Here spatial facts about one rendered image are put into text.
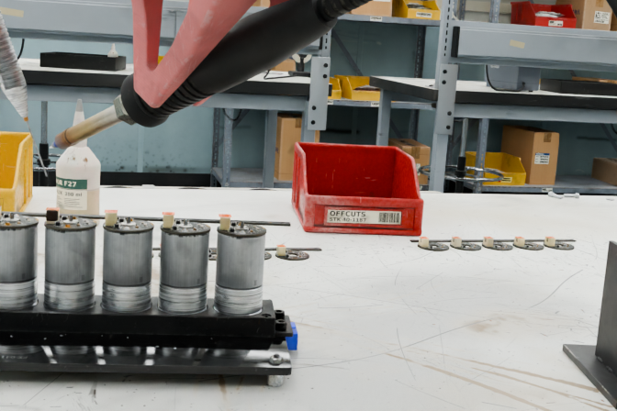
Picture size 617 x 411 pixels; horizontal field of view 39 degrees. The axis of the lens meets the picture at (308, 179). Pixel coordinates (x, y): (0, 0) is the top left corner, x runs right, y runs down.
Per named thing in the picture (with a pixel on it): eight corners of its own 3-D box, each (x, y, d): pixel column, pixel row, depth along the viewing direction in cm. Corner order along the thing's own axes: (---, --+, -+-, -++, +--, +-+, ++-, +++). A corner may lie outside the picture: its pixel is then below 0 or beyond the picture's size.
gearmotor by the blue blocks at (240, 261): (262, 333, 43) (267, 233, 42) (212, 331, 43) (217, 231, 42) (259, 316, 46) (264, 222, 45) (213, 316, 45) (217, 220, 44)
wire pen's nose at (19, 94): (10, 119, 40) (-2, 88, 39) (33, 111, 40) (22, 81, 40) (16, 122, 39) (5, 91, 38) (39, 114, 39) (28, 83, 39)
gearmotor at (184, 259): (206, 331, 43) (209, 231, 42) (155, 330, 43) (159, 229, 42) (206, 316, 45) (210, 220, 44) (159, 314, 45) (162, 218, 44)
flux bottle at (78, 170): (50, 221, 69) (51, 96, 67) (92, 218, 71) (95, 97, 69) (61, 230, 66) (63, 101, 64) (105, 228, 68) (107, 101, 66)
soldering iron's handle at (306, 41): (127, 129, 36) (362, 17, 28) (113, 73, 36) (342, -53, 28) (171, 126, 38) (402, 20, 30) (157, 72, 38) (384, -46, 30)
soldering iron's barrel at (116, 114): (50, 159, 41) (134, 118, 37) (43, 127, 41) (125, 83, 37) (76, 156, 42) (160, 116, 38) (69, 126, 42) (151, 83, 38)
